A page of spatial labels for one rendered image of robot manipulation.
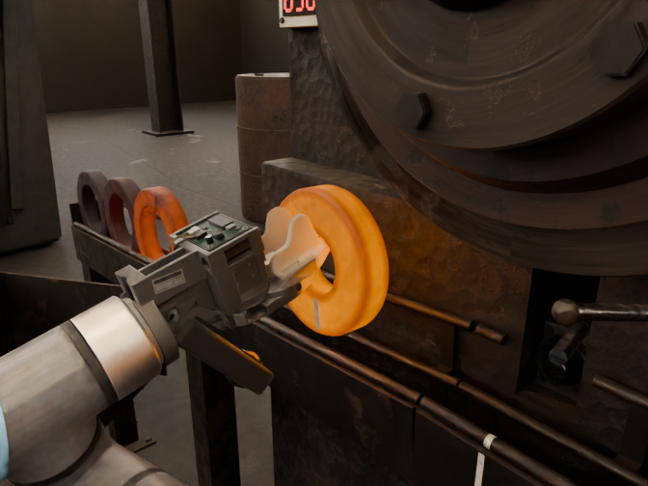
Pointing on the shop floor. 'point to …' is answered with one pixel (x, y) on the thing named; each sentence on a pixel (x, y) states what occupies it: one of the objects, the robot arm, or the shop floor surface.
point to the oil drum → (260, 133)
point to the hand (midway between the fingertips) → (323, 243)
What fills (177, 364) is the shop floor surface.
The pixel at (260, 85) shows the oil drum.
